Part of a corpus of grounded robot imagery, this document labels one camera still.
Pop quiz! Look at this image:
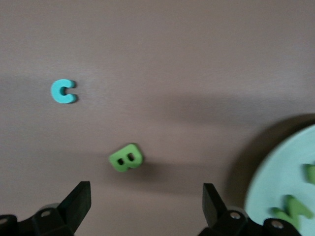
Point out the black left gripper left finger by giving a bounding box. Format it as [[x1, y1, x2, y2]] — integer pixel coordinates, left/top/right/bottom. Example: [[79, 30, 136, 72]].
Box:
[[0, 181, 92, 236]]

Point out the green letter U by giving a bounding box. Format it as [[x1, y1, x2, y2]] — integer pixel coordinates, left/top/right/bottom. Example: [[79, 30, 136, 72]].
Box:
[[302, 163, 315, 185]]

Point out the green letter B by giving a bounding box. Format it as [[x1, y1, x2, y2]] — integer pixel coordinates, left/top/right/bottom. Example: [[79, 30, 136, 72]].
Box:
[[108, 143, 145, 173]]

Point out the green letter N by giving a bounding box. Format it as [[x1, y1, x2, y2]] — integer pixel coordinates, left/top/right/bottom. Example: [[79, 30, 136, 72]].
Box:
[[270, 194, 315, 225]]

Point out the green plate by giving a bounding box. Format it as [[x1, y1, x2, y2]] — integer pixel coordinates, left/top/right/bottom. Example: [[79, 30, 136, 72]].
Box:
[[245, 124, 315, 236]]

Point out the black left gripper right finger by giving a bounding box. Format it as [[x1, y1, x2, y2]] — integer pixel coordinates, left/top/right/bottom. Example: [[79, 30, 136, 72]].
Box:
[[198, 183, 302, 236]]

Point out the teal letter C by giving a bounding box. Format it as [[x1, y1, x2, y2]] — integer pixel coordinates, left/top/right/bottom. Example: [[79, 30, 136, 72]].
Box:
[[50, 78, 77, 104]]

